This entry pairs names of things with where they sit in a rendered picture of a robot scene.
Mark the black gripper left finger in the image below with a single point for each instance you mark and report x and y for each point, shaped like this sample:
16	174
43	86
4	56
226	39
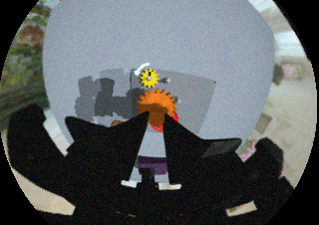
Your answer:
122	142

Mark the yellow gear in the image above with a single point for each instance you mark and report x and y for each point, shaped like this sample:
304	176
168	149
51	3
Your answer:
154	76

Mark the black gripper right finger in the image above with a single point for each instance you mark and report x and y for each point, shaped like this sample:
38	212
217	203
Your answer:
184	150

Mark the orange gear with central hub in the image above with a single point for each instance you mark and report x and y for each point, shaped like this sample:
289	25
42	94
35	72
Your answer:
157	104

